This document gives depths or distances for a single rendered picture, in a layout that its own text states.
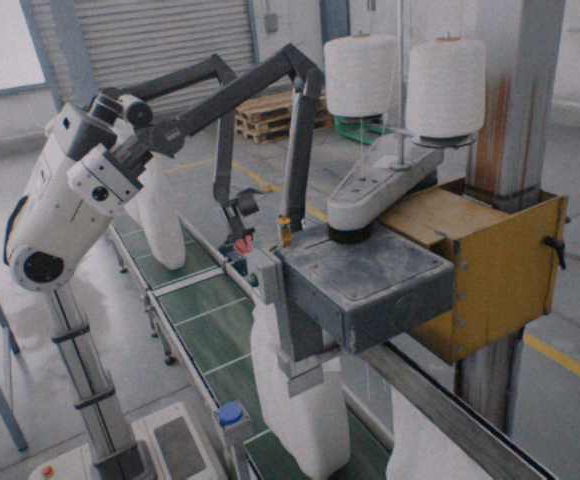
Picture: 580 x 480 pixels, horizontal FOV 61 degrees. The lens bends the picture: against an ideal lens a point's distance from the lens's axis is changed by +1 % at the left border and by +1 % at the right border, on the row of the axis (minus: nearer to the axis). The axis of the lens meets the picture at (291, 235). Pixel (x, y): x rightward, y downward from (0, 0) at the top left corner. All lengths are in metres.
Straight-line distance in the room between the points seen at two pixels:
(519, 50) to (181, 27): 7.78
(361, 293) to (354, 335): 0.07
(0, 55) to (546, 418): 7.67
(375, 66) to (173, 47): 7.59
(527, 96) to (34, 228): 1.18
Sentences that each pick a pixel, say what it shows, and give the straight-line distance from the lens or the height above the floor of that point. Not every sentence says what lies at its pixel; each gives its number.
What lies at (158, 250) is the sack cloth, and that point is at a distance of 2.99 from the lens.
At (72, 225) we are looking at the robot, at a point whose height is 1.32.
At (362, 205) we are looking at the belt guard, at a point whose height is 1.41.
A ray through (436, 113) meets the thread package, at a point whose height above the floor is 1.58.
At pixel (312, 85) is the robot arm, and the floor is 1.58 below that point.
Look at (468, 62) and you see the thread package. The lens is 0.94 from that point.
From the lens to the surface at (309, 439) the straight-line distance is 1.60.
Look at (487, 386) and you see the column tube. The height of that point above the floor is 0.80.
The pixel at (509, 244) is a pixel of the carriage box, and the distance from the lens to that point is 1.13.
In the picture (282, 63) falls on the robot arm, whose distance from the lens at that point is 1.26.
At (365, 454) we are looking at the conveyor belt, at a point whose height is 0.38.
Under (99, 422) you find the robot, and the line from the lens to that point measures 1.86.
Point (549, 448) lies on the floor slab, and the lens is 2.46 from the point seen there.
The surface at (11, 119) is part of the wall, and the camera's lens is 8.42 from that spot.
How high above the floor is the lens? 1.80
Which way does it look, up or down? 27 degrees down
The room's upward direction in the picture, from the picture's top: 7 degrees counter-clockwise
